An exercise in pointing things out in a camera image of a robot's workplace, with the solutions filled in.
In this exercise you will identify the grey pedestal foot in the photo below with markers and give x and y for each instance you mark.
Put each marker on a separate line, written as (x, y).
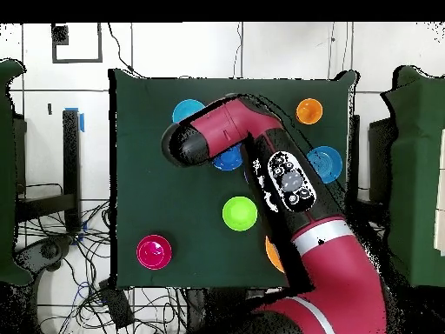
(48, 250)

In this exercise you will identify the orange cup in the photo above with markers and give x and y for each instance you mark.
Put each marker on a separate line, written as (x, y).
(309, 111)

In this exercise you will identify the red-pink cup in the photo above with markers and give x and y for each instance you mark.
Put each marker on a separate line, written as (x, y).
(154, 252)

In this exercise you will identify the cyan bowl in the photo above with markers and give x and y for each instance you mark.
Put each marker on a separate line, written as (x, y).
(186, 109)

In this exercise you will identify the green bowl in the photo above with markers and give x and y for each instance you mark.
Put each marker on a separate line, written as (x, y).
(240, 213)

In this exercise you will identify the red-pink bowl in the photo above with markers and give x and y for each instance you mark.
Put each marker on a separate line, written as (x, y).
(139, 259)

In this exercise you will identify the blue ribbed bowl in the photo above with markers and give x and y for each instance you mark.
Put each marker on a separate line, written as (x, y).
(330, 167)

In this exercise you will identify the black square frame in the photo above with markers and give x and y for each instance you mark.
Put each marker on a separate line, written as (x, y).
(100, 45)

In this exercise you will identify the neighbouring green cloth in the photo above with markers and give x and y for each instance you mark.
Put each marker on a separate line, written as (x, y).
(6, 174)
(413, 174)

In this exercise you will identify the dark blue bowl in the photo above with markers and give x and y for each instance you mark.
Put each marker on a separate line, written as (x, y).
(229, 161)

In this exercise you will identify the black post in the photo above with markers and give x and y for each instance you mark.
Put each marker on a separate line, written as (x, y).
(71, 167)

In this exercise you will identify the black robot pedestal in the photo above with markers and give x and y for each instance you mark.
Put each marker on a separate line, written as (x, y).
(208, 309)

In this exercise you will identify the black crossbar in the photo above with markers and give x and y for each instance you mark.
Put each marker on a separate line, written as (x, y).
(45, 206)

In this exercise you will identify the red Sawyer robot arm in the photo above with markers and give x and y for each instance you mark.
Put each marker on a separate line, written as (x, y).
(340, 278)

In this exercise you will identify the large orange bowl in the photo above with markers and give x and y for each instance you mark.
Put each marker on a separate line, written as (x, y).
(273, 254)

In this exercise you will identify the dark green tablecloth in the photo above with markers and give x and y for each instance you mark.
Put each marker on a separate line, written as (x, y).
(156, 195)

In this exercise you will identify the black floor box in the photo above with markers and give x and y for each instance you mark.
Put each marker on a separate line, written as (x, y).
(116, 306)

